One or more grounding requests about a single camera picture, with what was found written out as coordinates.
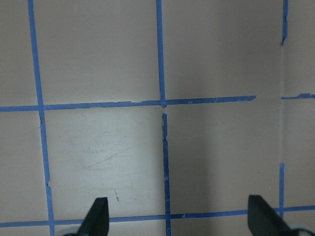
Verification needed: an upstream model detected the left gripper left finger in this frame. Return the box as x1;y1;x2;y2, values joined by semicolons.
76;197;109;236

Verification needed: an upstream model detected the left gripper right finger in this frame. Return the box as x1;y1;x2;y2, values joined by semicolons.
247;195;295;236

